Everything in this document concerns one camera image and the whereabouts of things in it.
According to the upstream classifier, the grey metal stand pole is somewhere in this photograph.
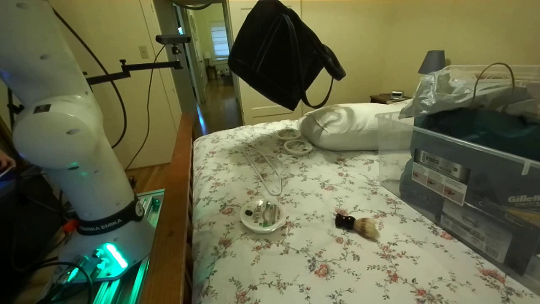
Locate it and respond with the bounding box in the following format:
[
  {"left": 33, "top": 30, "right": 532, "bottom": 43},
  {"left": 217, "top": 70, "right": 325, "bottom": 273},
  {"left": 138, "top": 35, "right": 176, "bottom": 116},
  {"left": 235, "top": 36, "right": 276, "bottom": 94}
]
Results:
[{"left": 153, "top": 0, "right": 207, "bottom": 136}]

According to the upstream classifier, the black stereo camera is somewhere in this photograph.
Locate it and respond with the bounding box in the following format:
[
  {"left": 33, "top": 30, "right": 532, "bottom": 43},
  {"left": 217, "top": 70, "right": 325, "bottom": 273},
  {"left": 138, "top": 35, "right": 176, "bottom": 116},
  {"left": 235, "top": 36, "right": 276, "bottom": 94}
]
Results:
[{"left": 154, "top": 31, "right": 192, "bottom": 47}]

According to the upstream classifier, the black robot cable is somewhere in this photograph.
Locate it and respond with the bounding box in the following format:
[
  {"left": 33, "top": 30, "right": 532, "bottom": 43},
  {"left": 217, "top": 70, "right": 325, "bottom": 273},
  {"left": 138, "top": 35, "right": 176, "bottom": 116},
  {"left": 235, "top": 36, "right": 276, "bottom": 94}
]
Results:
[{"left": 48, "top": 6, "right": 129, "bottom": 150}]

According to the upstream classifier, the round white container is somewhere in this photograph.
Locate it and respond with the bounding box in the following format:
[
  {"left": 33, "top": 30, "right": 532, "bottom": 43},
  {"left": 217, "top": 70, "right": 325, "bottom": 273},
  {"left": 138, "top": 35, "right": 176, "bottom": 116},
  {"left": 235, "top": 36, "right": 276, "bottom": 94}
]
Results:
[
  {"left": 239, "top": 197, "right": 286, "bottom": 234},
  {"left": 281, "top": 138, "right": 315, "bottom": 156},
  {"left": 274, "top": 126, "right": 300, "bottom": 141}
]

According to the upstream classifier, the black tote bag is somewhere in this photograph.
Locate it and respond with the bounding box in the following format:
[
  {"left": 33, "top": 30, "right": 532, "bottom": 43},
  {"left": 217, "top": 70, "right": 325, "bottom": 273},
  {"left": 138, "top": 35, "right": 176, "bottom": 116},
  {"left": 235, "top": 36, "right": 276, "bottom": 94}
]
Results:
[{"left": 225, "top": 0, "right": 347, "bottom": 111}]

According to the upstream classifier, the clear bin with teal cloth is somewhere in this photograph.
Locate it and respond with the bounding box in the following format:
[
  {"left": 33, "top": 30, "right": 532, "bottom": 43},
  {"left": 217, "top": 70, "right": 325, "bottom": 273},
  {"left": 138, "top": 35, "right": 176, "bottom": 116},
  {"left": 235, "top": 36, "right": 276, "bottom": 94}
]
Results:
[{"left": 397, "top": 106, "right": 540, "bottom": 276}]

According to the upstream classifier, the green lit robot table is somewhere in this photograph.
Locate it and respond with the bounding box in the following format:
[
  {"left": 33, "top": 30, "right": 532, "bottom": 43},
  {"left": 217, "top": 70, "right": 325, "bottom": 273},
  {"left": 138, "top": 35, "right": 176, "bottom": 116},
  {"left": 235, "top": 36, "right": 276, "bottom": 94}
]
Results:
[{"left": 31, "top": 187, "right": 166, "bottom": 304}]

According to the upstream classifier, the white clothes hanger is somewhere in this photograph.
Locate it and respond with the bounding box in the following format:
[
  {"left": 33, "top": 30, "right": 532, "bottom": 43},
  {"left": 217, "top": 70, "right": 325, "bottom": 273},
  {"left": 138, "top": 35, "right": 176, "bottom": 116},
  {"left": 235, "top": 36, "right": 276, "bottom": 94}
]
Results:
[{"left": 241, "top": 141, "right": 288, "bottom": 197}]

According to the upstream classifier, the black equipment box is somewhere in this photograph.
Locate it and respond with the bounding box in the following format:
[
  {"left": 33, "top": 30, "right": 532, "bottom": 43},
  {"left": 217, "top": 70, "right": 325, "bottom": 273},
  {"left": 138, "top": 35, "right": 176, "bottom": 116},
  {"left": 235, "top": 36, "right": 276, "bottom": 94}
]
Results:
[{"left": 0, "top": 167, "right": 63, "bottom": 304}]

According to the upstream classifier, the shaving brush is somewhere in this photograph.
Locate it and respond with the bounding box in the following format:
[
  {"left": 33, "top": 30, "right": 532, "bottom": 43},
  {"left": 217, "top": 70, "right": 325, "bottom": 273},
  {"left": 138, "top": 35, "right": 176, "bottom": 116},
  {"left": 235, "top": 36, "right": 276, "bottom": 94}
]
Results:
[{"left": 333, "top": 207, "right": 381, "bottom": 243}]

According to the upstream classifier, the grey Gillette package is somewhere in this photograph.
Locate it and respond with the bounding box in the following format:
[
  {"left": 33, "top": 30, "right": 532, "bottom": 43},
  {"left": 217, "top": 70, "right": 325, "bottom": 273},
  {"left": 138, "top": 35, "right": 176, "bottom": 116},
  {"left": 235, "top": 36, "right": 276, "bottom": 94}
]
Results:
[{"left": 465, "top": 182, "right": 540, "bottom": 226}]

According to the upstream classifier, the floral bedspread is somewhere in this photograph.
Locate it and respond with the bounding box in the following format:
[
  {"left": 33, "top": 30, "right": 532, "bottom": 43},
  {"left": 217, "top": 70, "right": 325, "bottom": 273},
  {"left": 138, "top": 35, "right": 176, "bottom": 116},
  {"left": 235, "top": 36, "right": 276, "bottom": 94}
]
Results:
[{"left": 190, "top": 118, "right": 540, "bottom": 304}]

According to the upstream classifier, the wooden footboard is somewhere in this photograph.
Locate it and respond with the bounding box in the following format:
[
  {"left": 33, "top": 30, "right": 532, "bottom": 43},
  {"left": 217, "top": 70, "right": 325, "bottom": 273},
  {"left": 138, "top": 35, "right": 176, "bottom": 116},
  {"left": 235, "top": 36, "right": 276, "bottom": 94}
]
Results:
[{"left": 139, "top": 114, "right": 195, "bottom": 304}]

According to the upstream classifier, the cream pillow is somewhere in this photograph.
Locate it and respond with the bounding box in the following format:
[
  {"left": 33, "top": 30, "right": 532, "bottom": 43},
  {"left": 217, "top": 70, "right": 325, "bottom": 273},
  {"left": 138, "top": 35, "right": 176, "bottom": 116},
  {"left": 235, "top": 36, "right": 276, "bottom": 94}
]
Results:
[{"left": 298, "top": 99, "right": 414, "bottom": 151}]

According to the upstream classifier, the dark wooden nightstand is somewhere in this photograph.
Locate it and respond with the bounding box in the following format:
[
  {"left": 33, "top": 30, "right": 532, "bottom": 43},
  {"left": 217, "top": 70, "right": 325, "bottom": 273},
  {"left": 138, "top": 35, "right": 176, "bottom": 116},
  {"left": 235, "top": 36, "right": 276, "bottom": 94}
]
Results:
[{"left": 369, "top": 89, "right": 411, "bottom": 106}]

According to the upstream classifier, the grey table lamp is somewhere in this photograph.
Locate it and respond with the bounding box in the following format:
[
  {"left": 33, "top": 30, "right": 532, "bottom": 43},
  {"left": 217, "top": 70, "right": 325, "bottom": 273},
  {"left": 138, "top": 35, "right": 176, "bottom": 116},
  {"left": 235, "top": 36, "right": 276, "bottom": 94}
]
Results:
[{"left": 418, "top": 48, "right": 448, "bottom": 75}]

